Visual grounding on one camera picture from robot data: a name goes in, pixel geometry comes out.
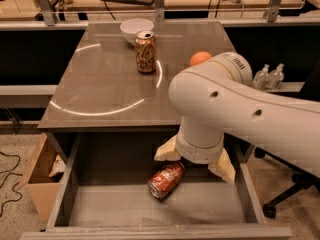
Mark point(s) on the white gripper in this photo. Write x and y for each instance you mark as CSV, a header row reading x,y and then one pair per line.
x,y
199,153

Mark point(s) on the red coke can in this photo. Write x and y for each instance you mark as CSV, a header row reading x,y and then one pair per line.
x,y
163,182

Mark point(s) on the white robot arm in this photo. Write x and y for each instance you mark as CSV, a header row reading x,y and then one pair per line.
x,y
215,98

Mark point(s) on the open grey top drawer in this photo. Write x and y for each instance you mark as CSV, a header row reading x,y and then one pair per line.
x,y
104,196

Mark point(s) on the grey cabinet counter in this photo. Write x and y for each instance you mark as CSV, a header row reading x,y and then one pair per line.
x,y
102,90

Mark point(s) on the gold La Croix can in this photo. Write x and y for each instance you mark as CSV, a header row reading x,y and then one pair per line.
x,y
145,51

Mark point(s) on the orange fruit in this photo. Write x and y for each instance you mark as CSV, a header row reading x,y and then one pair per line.
x,y
199,57

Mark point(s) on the crumpled paper in box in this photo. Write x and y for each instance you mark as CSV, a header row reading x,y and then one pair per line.
x,y
58,167

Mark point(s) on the white bowl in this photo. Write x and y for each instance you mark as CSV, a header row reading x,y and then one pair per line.
x,y
131,27

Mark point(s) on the cardboard box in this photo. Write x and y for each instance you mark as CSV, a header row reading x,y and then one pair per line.
x,y
36,177

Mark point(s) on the right metal bracket post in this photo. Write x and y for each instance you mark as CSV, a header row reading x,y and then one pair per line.
x,y
271,13

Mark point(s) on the metal bracket post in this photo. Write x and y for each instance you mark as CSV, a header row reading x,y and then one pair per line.
x,y
271,13
44,4
159,10

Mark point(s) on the middle metal bracket post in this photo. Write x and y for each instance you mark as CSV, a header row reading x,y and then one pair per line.
x,y
159,10

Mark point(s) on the left metal bracket post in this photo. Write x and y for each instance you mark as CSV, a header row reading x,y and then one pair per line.
x,y
44,4

